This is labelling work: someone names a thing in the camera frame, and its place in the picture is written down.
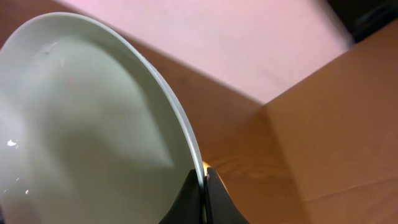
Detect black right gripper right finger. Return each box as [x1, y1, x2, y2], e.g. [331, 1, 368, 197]
[205, 167, 249, 224]

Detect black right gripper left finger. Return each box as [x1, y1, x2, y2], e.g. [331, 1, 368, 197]
[159, 170, 203, 224]

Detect mint green plate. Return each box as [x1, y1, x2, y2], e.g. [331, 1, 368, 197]
[1, 12, 204, 223]

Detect brown cardboard box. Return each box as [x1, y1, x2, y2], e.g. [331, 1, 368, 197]
[265, 22, 397, 223]

